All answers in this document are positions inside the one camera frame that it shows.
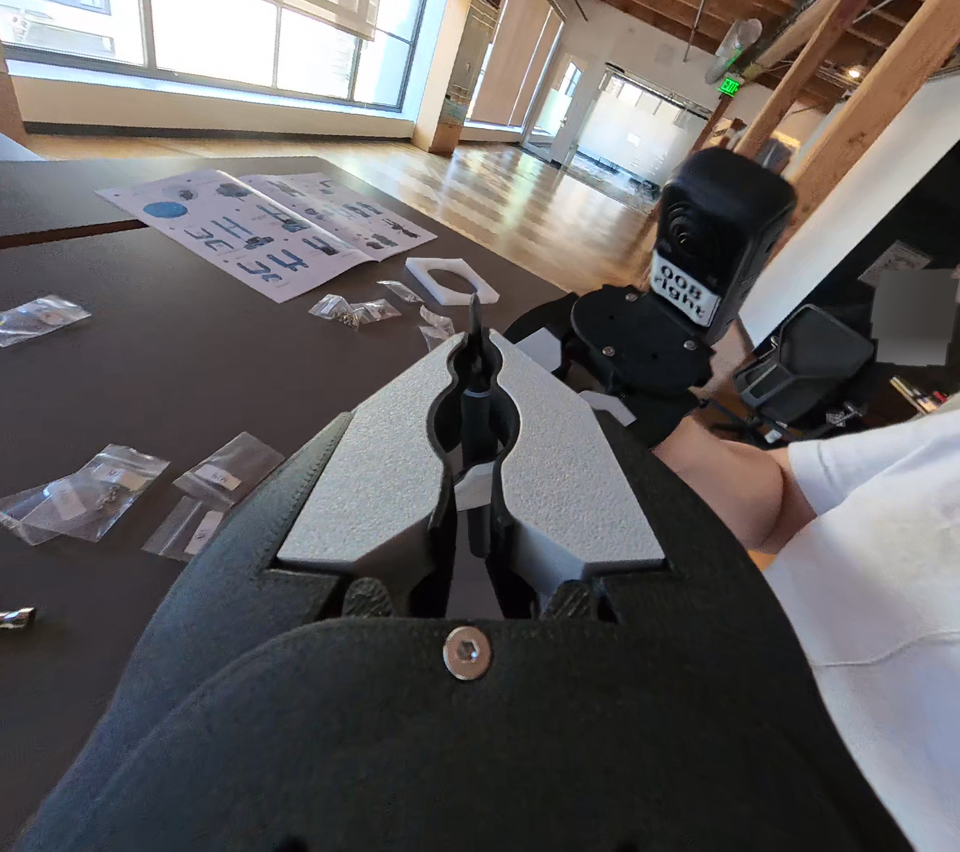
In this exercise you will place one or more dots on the person's white shirt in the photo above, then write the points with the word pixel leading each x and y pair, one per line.
pixel 885 604

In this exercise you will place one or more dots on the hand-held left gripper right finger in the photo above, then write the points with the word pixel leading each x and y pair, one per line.
pixel 577 492

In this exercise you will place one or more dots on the clear plastic parts bag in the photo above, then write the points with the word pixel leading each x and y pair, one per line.
pixel 397 291
pixel 375 312
pixel 82 492
pixel 435 327
pixel 334 308
pixel 225 469
pixel 41 315
pixel 187 529

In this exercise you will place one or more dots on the person's right forearm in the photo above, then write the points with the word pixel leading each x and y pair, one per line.
pixel 735 492

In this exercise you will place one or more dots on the wooden support post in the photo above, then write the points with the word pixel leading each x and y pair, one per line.
pixel 810 60
pixel 877 94

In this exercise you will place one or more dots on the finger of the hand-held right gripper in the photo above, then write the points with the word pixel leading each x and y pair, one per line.
pixel 611 409
pixel 541 351

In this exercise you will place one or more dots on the green exit sign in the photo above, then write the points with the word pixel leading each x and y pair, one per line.
pixel 729 86

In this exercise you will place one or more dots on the large paned window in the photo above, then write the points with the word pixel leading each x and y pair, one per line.
pixel 210 26

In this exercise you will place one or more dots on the dark desk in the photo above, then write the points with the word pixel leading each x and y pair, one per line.
pixel 187 357

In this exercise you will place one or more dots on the white foam piece with hole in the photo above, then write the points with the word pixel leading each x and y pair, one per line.
pixel 420 270

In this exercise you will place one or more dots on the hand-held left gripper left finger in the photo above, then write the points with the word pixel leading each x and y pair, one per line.
pixel 375 484

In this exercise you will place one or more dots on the metal cross wrench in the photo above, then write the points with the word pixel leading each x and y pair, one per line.
pixel 15 618

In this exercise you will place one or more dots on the black equipment case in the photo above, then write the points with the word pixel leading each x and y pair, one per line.
pixel 817 357

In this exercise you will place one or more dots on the black precision screwdriver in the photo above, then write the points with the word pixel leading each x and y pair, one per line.
pixel 476 409

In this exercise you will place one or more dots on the open instruction booklet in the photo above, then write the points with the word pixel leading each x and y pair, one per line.
pixel 247 229

